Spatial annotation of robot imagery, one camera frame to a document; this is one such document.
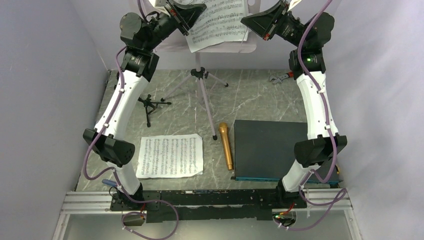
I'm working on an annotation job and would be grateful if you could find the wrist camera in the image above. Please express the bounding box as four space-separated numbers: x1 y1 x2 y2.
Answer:
148 0 168 9
288 0 302 11

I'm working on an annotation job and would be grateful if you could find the black microphone stand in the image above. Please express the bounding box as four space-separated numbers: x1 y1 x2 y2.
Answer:
138 94 172 128

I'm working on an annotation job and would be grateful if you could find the blue pen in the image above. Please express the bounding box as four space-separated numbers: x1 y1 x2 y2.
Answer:
101 179 117 187

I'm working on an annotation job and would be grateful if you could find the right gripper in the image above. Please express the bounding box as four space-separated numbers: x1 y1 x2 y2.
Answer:
241 0 307 49

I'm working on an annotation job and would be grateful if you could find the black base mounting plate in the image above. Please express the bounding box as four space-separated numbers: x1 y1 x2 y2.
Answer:
110 188 307 223

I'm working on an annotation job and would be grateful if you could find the gold microphone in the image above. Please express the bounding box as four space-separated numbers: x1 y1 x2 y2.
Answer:
218 122 234 171

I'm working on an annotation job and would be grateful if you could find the dark blue flat box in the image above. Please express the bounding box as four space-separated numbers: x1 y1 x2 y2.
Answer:
231 119 342 183

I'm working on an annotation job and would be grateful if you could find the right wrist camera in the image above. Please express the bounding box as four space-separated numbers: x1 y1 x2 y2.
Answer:
288 0 302 11

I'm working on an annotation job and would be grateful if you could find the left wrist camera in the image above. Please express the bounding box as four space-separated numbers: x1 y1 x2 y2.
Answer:
148 0 168 9

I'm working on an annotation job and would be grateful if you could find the orange handled adjustable wrench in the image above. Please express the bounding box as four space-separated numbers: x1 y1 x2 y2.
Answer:
268 72 294 85

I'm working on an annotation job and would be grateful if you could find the aluminium frame rail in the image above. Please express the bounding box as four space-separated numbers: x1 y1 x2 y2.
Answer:
60 188 354 215

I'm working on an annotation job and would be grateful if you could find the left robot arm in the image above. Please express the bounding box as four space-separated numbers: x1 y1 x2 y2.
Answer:
82 0 207 210

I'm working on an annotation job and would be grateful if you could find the sheet music page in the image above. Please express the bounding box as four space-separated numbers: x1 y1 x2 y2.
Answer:
181 0 249 53
135 133 204 179

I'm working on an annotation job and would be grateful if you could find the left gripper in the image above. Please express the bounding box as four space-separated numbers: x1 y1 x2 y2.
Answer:
144 0 207 53

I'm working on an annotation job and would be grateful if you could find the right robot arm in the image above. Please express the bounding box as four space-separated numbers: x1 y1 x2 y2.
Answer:
240 0 347 208

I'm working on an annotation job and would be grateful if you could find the lilac music stand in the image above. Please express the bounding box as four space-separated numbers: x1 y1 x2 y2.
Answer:
127 0 262 141

